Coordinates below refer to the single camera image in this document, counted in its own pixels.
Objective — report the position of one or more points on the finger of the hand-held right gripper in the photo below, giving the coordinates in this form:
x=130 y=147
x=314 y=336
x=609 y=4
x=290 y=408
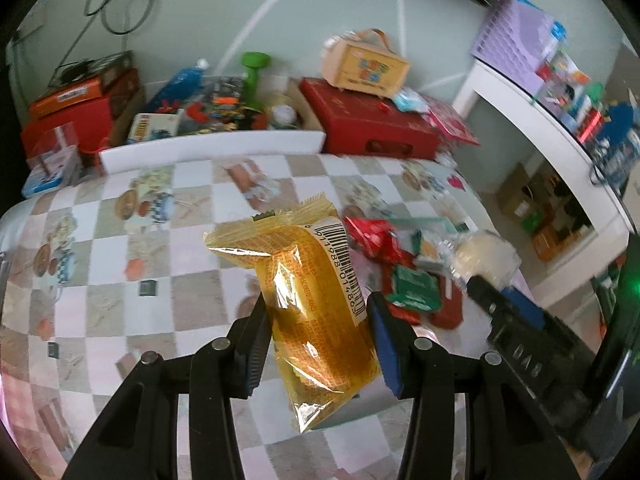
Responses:
x=485 y=297
x=525 y=310

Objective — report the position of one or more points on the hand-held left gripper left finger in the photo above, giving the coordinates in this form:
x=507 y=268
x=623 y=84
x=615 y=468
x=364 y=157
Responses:
x=252 y=360

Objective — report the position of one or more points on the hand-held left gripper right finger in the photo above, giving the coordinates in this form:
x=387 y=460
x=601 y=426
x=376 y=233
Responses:
x=387 y=350

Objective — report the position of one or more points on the long red snack packet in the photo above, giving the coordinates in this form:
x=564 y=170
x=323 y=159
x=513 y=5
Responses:
x=406 y=316

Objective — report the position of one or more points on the red snack box white label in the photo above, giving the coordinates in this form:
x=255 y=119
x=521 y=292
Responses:
x=447 y=310

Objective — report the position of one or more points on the round bun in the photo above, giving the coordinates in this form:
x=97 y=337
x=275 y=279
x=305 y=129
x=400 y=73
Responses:
x=482 y=255

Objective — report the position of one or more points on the green snack packet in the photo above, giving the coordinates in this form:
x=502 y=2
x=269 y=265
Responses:
x=415 y=287

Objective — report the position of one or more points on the orange snack packet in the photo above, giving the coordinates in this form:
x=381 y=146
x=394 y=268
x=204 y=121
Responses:
x=310 y=310

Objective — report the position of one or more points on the small red snack packet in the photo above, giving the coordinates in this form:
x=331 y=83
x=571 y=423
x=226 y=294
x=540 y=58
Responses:
x=397 y=260
x=367 y=235

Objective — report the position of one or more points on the cardboard boxes under desk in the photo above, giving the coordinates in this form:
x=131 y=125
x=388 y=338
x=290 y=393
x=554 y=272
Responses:
x=520 y=195

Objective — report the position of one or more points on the red patterned gift bag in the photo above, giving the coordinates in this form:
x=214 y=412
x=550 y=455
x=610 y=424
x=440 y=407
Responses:
x=452 y=122

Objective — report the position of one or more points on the checkered printed tablecloth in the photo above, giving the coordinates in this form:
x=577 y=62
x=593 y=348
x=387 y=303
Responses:
x=100 y=260

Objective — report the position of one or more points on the white desk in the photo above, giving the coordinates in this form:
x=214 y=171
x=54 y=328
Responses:
x=525 y=110

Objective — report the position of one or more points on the blue face mask pack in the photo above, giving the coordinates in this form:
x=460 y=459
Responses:
x=410 y=100

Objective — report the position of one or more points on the white foam board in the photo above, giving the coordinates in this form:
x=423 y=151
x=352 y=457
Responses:
x=215 y=147

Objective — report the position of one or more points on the large red gift box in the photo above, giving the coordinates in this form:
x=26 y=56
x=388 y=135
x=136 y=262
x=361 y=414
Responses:
x=360 y=120

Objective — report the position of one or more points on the pile of colourful desk items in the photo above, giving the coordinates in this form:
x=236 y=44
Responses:
x=570 y=85

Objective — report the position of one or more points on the small white round jar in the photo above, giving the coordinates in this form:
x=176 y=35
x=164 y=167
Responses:
x=284 y=115

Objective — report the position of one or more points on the brown cardboard box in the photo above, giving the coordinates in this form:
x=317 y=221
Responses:
x=307 y=110

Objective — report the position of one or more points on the white printed small box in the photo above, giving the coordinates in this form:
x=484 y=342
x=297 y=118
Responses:
x=150 y=127

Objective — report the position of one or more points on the pile of small toys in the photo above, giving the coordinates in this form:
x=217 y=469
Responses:
x=220 y=105

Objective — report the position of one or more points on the purple plastic basket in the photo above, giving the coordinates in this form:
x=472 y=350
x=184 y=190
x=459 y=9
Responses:
x=510 y=35

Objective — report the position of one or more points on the green dumbbell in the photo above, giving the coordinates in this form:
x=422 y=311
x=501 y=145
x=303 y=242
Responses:
x=255 y=77

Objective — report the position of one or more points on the clear plastic box blue base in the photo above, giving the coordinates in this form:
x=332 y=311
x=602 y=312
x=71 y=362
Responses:
x=50 y=160

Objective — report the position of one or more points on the blue bottle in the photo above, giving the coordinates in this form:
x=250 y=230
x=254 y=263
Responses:
x=180 y=82

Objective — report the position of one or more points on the orange flat box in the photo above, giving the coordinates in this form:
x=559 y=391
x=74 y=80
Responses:
x=67 y=95

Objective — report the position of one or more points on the white wall socket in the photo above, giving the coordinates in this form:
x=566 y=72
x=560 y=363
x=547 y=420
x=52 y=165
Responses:
x=32 y=22

